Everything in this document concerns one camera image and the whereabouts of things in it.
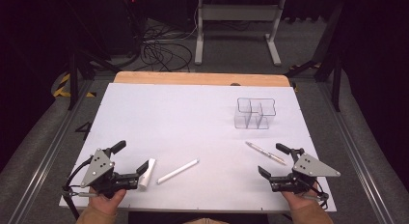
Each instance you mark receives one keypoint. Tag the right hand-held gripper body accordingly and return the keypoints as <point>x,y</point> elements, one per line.
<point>308,167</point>

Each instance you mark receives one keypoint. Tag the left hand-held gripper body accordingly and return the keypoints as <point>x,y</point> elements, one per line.
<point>96,167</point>

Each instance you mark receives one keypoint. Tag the white tube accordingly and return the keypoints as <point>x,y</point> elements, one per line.
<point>147,175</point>

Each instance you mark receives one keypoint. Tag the clear pen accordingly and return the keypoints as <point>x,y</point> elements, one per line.
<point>265,152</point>

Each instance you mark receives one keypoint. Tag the white pen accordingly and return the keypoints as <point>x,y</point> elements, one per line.
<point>177,172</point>

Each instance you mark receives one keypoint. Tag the clear plastic organizer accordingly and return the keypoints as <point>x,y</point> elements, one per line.
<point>254,113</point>

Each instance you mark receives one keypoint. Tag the person's right hand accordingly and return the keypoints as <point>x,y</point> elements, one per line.
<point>297,200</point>

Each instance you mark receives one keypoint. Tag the person's left hand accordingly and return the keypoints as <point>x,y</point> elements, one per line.
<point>106,201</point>

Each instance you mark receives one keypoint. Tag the person's leg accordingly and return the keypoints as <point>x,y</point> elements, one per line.
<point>205,221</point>

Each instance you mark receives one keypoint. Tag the yellow black hazard tape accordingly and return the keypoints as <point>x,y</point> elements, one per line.
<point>61,90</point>

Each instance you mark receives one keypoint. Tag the black metal stand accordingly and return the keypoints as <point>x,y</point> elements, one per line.
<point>73,79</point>
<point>336,82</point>

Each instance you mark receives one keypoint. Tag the wooden table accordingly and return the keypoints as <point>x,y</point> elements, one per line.
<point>199,78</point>

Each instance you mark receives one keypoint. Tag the aluminium rail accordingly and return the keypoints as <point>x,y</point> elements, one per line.
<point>350,146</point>
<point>48,156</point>

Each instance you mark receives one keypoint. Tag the white desk frame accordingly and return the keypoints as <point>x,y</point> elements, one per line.
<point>238,12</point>

